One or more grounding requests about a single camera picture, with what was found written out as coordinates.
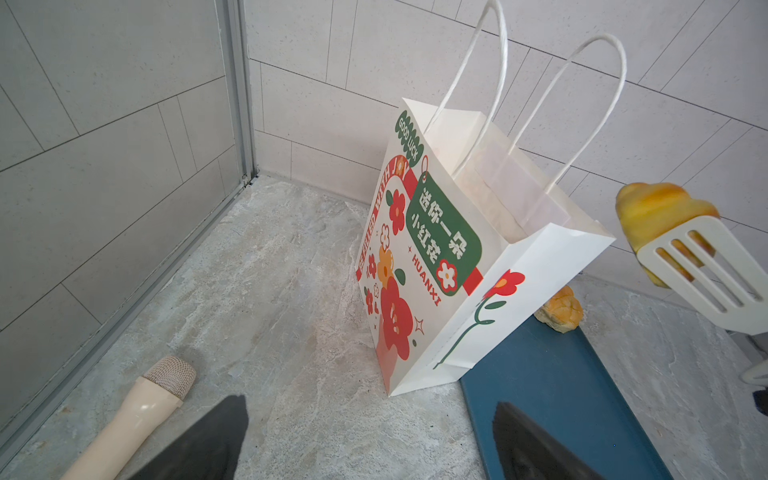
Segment small striped bun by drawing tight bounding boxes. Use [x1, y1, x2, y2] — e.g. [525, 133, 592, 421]
[615, 182, 720, 253]

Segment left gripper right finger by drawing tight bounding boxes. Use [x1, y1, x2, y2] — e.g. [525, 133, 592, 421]
[492, 402, 600, 480]

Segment white paper gift bag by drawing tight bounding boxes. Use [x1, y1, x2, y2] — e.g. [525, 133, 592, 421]
[353, 0, 628, 398]

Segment round flower bread top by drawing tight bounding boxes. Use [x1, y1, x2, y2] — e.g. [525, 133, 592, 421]
[534, 285, 584, 333]

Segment teal tray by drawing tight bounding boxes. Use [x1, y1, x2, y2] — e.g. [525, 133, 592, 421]
[460, 318, 671, 479]

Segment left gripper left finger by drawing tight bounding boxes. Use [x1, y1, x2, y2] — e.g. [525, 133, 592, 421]
[132, 395, 249, 479]

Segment beige toy microphone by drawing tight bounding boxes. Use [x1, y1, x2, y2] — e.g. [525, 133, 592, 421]
[63, 356, 196, 479]

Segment white slotted tongs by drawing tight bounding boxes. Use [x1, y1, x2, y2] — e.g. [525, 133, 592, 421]
[635, 215, 768, 388]

